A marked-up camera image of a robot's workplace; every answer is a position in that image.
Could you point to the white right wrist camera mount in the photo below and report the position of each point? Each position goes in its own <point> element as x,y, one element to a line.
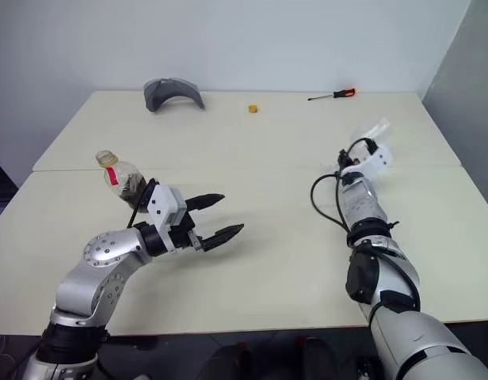
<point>376,162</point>

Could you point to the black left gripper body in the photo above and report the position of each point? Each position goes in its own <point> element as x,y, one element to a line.
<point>184,237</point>

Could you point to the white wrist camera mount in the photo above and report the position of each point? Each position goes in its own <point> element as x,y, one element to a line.
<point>376,162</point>
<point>162,206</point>

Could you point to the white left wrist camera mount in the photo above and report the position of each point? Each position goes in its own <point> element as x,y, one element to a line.
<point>162,206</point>

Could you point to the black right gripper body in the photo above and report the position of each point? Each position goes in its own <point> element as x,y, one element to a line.
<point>354,161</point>

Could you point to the yellow bottle cap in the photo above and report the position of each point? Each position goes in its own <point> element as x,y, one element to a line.
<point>252,109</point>

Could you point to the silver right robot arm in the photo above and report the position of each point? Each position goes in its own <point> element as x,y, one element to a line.
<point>363,202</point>

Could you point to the bottle with dark contents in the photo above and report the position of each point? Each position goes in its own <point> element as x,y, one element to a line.
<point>123,178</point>

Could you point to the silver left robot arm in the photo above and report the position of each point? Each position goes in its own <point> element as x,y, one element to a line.
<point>105,247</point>

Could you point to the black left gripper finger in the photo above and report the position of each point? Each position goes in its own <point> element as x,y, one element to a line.
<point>206,201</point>
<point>222,235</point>

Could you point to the grey curved visor piece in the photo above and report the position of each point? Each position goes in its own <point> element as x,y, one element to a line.
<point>162,92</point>

